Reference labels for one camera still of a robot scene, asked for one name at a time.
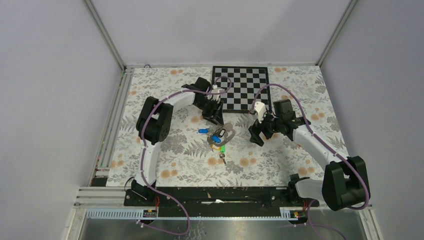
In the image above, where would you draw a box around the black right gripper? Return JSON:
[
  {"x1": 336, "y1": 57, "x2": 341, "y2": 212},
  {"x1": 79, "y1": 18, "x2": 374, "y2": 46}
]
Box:
[{"x1": 248, "y1": 108, "x2": 283, "y2": 147}]

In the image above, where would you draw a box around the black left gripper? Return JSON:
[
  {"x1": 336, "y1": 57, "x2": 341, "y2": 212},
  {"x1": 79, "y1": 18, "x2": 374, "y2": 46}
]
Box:
[{"x1": 193, "y1": 97, "x2": 224, "y2": 126}]

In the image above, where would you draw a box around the black tag keyring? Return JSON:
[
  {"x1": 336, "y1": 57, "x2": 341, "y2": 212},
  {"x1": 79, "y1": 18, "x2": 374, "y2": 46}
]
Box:
[{"x1": 218, "y1": 129, "x2": 226, "y2": 138}]

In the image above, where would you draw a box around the blue tag key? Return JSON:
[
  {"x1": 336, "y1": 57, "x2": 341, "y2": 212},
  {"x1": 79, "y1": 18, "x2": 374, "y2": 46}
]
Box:
[
  {"x1": 198, "y1": 128, "x2": 210, "y2": 134},
  {"x1": 211, "y1": 135, "x2": 221, "y2": 144}
]

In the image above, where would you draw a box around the green tag key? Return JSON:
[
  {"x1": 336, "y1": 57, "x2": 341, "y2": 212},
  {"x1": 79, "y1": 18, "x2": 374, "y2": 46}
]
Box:
[{"x1": 219, "y1": 145, "x2": 227, "y2": 165}]

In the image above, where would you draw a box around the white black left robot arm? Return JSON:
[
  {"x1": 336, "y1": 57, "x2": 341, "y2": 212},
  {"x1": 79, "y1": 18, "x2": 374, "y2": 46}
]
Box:
[{"x1": 131, "y1": 77, "x2": 232, "y2": 206}]

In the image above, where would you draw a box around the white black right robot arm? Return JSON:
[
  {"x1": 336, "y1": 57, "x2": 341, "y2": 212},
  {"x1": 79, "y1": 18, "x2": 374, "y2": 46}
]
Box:
[{"x1": 248, "y1": 99, "x2": 371, "y2": 211}]

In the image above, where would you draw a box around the floral table mat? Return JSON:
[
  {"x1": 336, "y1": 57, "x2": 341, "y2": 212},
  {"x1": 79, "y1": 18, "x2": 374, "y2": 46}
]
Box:
[{"x1": 106, "y1": 66, "x2": 347, "y2": 187}]

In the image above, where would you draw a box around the black white chessboard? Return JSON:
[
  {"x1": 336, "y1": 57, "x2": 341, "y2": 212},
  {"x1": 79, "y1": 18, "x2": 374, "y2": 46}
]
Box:
[{"x1": 212, "y1": 66, "x2": 272, "y2": 113}]

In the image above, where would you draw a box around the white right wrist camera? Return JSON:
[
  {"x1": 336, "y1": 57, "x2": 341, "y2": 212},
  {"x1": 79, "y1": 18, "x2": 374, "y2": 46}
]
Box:
[{"x1": 253, "y1": 101, "x2": 267, "y2": 124}]

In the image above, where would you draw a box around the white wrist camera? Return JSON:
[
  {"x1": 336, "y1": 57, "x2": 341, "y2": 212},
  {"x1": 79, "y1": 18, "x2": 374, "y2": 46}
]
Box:
[
  {"x1": 210, "y1": 84, "x2": 225, "y2": 101},
  {"x1": 253, "y1": 101, "x2": 267, "y2": 124}
]

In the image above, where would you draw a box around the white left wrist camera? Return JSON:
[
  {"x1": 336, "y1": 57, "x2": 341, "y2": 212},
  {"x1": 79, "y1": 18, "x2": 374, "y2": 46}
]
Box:
[{"x1": 210, "y1": 84, "x2": 225, "y2": 101}]

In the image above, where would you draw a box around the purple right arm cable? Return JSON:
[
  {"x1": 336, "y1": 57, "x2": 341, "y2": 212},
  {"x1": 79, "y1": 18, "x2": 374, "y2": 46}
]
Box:
[{"x1": 249, "y1": 82, "x2": 371, "y2": 240}]

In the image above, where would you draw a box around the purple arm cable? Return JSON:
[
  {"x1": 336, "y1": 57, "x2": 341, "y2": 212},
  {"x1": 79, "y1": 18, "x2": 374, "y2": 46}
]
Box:
[
  {"x1": 135, "y1": 76, "x2": 233, "y2": 237},
  {"x1": 249, "y1": 82, "x2": 371, "y2": 240}
]

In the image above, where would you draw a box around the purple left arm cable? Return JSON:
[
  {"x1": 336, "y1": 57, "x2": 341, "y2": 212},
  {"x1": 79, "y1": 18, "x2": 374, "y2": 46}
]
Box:
[{"x1": 135, "y1": 76, "x2": 233, "y2": 237}]

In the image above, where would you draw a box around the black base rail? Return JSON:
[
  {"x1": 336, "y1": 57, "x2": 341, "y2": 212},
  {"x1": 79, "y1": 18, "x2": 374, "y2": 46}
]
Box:
[{"x1": 123, "y1": 184, "x2": 320, "y2": 220}]

